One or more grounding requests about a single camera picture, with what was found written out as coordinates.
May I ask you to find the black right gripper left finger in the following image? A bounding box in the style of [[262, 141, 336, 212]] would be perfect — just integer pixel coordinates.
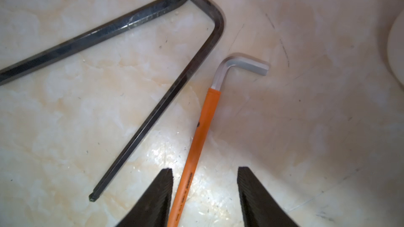
[[117, 168, 173, 227]]

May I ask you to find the large black hex key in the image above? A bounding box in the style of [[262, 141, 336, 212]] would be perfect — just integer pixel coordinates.
[[88, 0, 225, 202], [1, 0, 187, 85]]

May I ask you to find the white plastic storage box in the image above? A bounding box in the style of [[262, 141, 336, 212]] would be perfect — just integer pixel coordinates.
[[387, 11, 404, 85]]

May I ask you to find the orange sleeved hex key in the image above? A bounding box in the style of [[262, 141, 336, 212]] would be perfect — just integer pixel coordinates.
[[167, 54, 270, 227]]

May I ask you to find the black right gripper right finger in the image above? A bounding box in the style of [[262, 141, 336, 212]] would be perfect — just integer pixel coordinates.
[[237, 167, 297, 227]]

